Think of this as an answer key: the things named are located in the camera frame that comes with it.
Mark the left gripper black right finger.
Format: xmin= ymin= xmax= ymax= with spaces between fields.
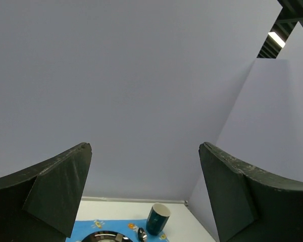
xmin=199 ymin=142 xmax=303 ymax=241

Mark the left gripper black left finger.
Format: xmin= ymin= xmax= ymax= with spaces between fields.
xmin=0 ymin=143 xmax=92 ymax=241

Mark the black rimmed dinner plate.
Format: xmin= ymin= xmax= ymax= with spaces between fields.
xmin=82 ymin=230 xmax=132 ymax=242

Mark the dark green mug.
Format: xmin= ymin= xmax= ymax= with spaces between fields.
xmin=146 ymin=203 xmax=171 ymax=236

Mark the blue space-print cloth napkin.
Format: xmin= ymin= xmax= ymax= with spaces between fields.
xmin=66 ymin=219 xmax=169 ymax=241

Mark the metal spoon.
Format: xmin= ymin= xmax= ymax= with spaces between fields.
xmin=137 ymin=227 xmax=147 ymax=242

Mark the ceiling light fixture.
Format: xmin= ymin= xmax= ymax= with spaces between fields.
xmin=268 ymin=32 xmax=285 ymax=48

